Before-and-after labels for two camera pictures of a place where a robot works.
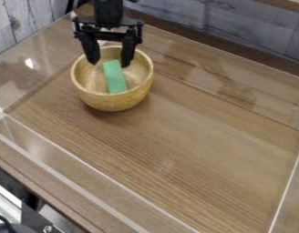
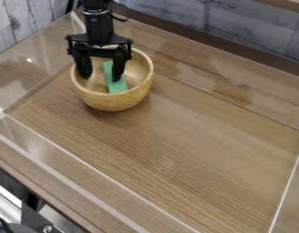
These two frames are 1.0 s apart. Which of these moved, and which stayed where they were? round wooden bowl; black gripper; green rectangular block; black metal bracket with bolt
Moved: black gripper
Stayed: round wooden bowl; green rectangular block; black metal bracket with bolt
